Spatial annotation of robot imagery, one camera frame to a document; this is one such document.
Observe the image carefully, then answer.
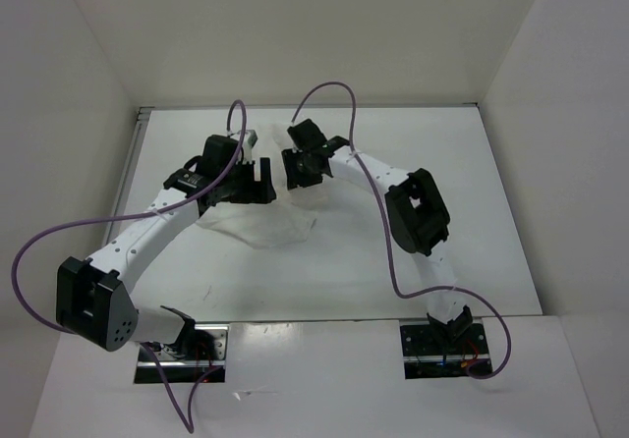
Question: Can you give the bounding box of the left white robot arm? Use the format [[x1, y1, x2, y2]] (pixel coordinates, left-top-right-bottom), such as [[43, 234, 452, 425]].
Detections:
[[56, 131, 276, 359]]

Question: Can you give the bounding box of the white fabric skirt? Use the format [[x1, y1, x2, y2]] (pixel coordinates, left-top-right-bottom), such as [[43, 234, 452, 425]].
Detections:
[[196, 122, 329, 249]]

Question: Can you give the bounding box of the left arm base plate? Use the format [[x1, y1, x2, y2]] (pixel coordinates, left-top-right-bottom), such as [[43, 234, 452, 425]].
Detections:
[[134, 323, 230, 385]]

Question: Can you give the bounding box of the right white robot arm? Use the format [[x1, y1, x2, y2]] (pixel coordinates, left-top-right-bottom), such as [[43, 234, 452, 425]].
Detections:
[[281, 119, 450, 300]]

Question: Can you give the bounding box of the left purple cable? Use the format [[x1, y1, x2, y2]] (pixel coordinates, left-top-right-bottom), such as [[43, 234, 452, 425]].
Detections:
[[11, 98, 249, 433]]

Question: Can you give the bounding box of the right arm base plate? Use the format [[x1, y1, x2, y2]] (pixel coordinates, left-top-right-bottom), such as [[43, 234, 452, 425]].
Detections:
[[399, 320, 493, 380]]

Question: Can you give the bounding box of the aluminium table edge rail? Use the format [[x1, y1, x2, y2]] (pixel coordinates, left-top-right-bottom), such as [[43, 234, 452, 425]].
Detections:
[[100, 107, 154, 248]]

